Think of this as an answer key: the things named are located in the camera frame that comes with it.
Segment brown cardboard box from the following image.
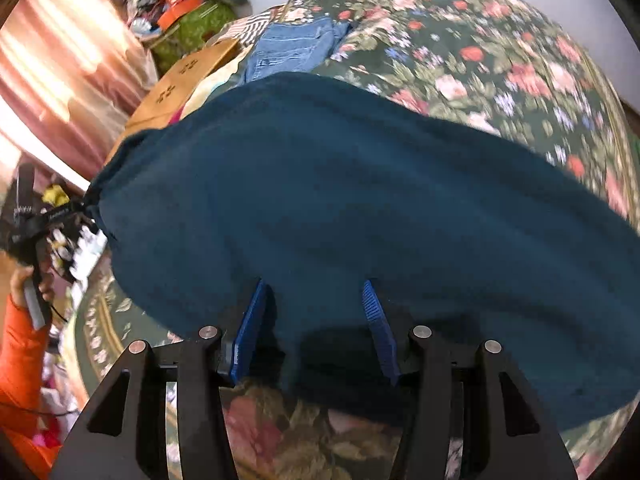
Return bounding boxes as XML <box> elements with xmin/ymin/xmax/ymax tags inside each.
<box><xmin>105</xmin><ymin>37</ymin><xmax>241</xmax><ymax>166</ymax></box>

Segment striped cloth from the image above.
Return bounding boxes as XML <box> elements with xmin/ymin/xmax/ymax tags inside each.
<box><xmin>235</xmin><ymin>10</ymin><xmax>286</xmax><ymax>48</ymax></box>

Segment person's left forearm orange sleeve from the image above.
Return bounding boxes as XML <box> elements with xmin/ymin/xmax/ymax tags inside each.
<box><xmin>0</xmin><ymin>295</ymin><xmax>66</xmax><ymax>466</ymax></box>

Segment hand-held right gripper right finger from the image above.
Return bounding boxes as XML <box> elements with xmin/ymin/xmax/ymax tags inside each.
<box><xmin>361</xmin><ymin>279</ymin><xmax>581</xmax><ymax>480</ymax></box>

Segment person's left hand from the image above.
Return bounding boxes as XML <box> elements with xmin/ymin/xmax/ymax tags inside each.
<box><xmin>10</xmin><ymin>265</ymin><xmax>56</xmax><ymax>311</ymax></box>

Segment floral bed blanket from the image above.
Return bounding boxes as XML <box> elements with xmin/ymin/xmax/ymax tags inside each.
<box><xmin>65</xmin><ymin>0</ymin><xmax>640</xmax><ymax>480</ymax></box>

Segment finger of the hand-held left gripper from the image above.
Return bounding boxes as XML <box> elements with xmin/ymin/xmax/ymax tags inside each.
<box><xmin>47</xmin><ymin>199</ymin><xmax>100</xmax><ymax>226</ymax></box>

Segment green patterned bag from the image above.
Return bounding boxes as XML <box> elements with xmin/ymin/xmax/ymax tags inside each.
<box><xmin>150</xmin><ymin>0</ymin><xmax>238</xmax><ymax>76</ymax></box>

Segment orange box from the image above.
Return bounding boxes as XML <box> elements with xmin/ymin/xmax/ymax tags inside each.
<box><xmin>157</xmin><ymin>0</ymin><xmax>203</xmax><ymax>31</ymax></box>

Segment dark teal pants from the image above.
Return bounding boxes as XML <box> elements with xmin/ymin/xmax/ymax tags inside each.
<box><xmin>87</xmin><ymin>71</ymin><xmax>640</xmax><ymax>433</ymax></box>

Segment blue jeans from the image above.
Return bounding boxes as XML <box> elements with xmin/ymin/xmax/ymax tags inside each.
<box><xmin>239</xmin><ymin>16</ymin><xmax>351</xmax><ymax>86</ymax></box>

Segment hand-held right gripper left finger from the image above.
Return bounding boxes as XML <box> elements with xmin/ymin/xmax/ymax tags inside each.
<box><xmin>47</xmin><ymin>279</ymin><xmax>275</xmax><ymax>480</ymax></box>

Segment pink curtain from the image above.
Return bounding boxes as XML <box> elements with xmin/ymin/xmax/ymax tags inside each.
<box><xmin>0</xmin><ymin>0</ymin><xmax>151</xmax><ymax>196</ymax></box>

